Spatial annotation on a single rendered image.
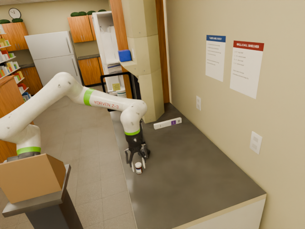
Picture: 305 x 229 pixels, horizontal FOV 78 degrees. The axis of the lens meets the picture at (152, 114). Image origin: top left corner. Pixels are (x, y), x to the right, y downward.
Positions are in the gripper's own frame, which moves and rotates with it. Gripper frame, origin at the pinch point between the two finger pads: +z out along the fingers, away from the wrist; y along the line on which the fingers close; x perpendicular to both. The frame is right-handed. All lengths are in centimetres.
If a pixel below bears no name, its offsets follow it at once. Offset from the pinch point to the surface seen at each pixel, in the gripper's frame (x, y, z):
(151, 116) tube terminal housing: 60, 30, 0
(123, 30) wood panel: 98, 22, -77
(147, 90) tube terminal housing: 61, 29, -27
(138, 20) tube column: 61, 28, -83
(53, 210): 6, -58, 20
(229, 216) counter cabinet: -44, 36, 13
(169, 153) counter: 8.5, 25.4, 5.7
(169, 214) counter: -35.7, 6.0, 5.5
